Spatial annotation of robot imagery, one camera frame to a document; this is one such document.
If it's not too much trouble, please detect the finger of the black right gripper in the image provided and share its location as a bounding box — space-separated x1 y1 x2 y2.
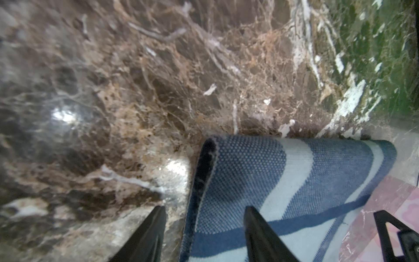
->
373 210 419 262

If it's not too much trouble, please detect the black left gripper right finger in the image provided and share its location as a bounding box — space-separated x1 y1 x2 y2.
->
243 206 299 262

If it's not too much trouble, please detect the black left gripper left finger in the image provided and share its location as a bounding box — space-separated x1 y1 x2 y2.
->
110 206 167 262

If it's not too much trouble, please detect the navy grey plaid scarf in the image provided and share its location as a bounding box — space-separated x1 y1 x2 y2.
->
180 135 397 262

